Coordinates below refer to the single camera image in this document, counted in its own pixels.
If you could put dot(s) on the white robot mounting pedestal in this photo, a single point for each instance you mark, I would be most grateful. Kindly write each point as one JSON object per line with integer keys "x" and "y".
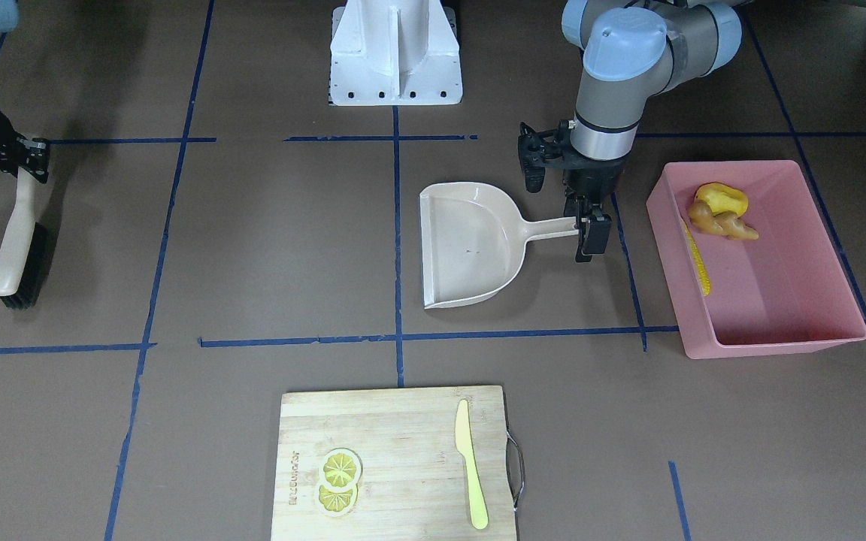
{"x": 394, "y": 53}

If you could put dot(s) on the yellow plastic knife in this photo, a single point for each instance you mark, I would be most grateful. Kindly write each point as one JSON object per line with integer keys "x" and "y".
{"x": 477, "y": 509}

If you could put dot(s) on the pink plastic bin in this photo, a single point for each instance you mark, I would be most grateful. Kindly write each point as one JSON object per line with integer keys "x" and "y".
{"x": 784, "y": 293}

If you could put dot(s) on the beige hand brush black bristles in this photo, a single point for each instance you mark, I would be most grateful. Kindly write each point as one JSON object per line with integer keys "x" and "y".
{"x": 23, "y": 249}

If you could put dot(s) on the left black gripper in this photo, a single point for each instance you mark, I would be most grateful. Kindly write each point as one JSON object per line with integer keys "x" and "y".
{"x": 593, "y": 174}

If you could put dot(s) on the bamboo cutting board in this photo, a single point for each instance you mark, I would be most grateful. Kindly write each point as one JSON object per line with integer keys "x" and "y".
{"x": 413, "y": 484}

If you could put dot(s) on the beige plastic dustpan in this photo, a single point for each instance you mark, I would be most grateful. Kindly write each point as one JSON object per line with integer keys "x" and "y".
{"x": 474, "y": 241}

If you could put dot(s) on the tan toy ginger root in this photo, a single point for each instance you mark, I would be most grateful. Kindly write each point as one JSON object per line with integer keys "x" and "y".
{"x": 725, "y": 224}

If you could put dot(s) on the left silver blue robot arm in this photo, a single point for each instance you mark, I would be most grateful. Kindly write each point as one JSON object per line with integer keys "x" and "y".
{"x": 748, "y": 72}

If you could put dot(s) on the yellow toy corn cob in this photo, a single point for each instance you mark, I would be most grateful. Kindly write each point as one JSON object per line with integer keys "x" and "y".
{"x": 699, "y": 265}

